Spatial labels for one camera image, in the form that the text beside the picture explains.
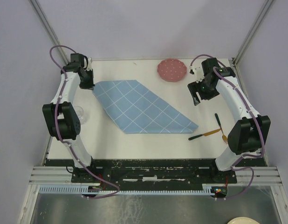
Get right aluminium frame post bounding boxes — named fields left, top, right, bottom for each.
left=233, top=0, right=275, bottom=65

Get cream plate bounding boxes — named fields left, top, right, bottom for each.
left=227, top=217, right=260, bottom=224

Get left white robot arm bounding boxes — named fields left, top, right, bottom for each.
left=42, top=53, right=98, bottom=182

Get left aluminium frame post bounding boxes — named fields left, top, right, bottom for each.
left=29, top=0, right=72, bottom=69

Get pink dotted plate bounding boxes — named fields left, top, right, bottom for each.
left=157, top=58, right=187, bottom=82

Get clear plastic cup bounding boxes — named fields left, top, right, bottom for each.
left=74, top=106, right=87, bottom=125

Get blue checked cloth placemat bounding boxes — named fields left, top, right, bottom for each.
left=93, top=80, right=198, bottom=134

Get light blue cable duct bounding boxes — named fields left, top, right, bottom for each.
left=39, top=184, right=214, bottom=196

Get green handled gold knife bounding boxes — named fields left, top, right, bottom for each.
left=188, top=129, right=220, bottom=140

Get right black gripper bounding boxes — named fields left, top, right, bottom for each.
left=187, top=77, right=219, bottom=105

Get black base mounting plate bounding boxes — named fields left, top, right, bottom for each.
left=71, top=159, right=237, bottom=191

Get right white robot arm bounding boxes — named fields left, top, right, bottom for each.
left=188, top=55, right=271, bottom=182

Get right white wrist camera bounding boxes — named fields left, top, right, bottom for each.
left=189, top=65, right=204, bottom=82

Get green handled gold fork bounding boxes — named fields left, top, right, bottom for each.
left=215, top=113, right=228, bottom=144

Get aluminium frame post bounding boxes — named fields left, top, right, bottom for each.
left=233, top=0, right=275, bottom=65
left=29, top=0, right=72, bottom=69

